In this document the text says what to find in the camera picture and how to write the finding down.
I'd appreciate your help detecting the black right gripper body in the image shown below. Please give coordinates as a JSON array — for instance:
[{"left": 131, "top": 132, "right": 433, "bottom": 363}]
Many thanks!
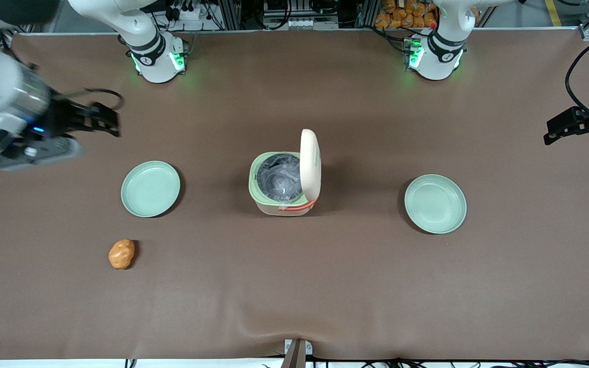
[{"left": 33, "top": 93, "right": 92, "bottom": 149}]

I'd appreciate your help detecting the bag of orange items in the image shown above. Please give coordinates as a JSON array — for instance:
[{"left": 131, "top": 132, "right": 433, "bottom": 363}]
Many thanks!
[{"left": 374, "top": 0, "right": 439, "bottom": 29}]

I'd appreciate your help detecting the white terminal block strip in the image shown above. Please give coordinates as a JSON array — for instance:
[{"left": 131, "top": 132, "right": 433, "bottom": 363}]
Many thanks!
[{"left": 263, "top": 17, "right": 339, "bottom": 30}]

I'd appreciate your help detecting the orange-brown toy potato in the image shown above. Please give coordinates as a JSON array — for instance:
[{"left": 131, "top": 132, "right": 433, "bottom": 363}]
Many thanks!
[{"left": 108, "top": 239, "right": 135, "bottom": 270}]

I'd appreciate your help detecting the teal round plate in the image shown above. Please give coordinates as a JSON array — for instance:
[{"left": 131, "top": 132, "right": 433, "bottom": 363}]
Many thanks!
[
  {"left": 404, "top": 174, "right": 467, "bottom": 235},
  {"left": 121, "top": 161, "right": 181, "bottom": 218}
]

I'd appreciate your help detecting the grey metal table bracket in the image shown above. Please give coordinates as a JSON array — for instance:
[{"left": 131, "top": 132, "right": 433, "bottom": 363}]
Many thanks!
[{"left": 280, "top": 339, "right": 313, "bottom": 368}]

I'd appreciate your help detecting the white power strip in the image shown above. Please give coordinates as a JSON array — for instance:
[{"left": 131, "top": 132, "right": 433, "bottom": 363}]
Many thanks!
[{"left": 164, "top": 0, "right": 214, "bottom": 22}]

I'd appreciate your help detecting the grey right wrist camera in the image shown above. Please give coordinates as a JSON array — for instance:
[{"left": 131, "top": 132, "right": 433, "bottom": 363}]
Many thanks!
[{"left": 0, "top": 135, "right": 83, "bottom": 172}]

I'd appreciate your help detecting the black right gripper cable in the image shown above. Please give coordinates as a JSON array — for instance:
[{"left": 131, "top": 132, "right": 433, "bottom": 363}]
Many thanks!
[{"left": 62, "top": 88, "right": 124, "bottom": 111}]

